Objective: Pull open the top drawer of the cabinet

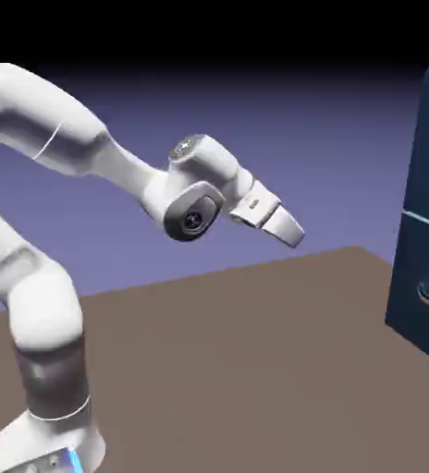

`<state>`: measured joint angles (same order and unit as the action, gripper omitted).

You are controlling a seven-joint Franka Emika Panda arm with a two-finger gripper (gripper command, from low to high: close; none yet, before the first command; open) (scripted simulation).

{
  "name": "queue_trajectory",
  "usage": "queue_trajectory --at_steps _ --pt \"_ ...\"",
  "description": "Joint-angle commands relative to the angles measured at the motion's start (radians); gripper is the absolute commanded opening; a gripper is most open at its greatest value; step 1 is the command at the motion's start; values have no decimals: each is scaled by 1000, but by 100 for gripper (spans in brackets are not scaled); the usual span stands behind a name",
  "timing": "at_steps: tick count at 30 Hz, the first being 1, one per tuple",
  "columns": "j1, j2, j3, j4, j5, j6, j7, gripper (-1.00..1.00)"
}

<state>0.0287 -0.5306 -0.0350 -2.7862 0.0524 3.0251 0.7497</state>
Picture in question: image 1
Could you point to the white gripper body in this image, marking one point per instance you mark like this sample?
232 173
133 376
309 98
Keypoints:
284 224

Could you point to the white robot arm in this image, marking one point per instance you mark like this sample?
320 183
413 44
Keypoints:
55 122

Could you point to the dark blue cabinet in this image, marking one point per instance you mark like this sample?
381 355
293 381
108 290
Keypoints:
421 258

